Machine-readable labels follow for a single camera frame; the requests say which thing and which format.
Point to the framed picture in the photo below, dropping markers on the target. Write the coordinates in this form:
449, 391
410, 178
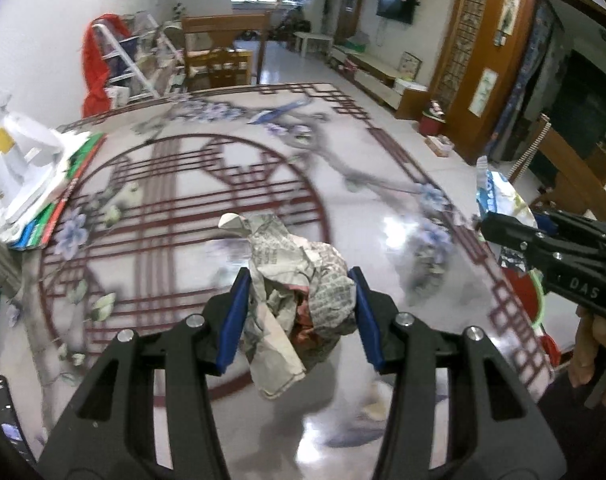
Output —
409, 66

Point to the low television cabinet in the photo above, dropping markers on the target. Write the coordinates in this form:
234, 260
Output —
378, 80

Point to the red cloth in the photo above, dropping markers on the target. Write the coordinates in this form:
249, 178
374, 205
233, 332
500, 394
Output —
95, 65

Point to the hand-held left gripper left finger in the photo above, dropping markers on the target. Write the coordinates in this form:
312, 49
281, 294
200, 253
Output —
230, 330

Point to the wall television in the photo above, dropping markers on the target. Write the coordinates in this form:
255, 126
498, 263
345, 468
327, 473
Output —
395, 5

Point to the black smartphone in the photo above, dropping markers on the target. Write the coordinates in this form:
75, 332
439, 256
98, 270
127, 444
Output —
8, 420

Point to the white step ladder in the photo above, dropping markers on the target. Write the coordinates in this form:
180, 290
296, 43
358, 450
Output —
138, 60

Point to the small white table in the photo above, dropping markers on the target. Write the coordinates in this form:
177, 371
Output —
313, 40

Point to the wooden lattice partition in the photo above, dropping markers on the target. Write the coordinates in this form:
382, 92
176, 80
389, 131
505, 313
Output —
488, 60

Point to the dark wooden carved chair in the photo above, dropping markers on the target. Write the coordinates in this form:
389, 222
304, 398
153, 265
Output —
568, 170

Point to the blue white snack wrapper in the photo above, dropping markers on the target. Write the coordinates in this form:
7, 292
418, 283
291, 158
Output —
503, 195

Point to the red bucket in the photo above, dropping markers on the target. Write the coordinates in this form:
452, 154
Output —
432, 120

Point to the newspaper ball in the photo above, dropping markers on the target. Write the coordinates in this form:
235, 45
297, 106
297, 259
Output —
293, 300

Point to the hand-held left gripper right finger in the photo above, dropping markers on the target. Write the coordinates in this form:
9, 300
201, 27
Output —
370, 330

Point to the person's right hand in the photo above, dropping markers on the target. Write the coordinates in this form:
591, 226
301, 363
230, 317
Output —
598, 350

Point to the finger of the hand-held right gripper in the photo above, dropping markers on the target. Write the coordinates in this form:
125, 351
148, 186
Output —
510, 235
578, 225

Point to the red basin with green rim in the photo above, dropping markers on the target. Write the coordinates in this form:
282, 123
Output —
538, 315

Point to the tissue box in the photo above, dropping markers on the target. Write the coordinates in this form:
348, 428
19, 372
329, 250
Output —
439, 146

